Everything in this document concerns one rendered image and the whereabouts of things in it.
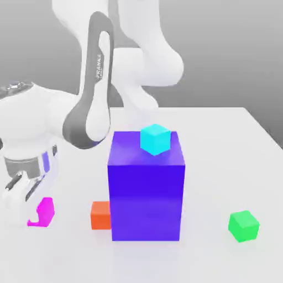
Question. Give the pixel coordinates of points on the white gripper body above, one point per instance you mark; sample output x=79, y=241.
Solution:
x=21, y=194

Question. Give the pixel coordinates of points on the small magenta cube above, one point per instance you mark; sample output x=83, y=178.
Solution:
x=45, y=211

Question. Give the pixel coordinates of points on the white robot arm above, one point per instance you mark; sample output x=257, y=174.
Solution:
x=92, y=66

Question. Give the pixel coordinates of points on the small orange cube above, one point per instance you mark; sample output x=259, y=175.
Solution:
x=100, y=215

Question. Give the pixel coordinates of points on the small cyan cube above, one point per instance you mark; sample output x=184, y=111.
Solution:
x=154, y=139

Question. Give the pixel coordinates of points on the small green cube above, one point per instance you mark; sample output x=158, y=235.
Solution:
x=243, y=226

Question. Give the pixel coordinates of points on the large purple box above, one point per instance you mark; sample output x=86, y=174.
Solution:
x=146, y=192

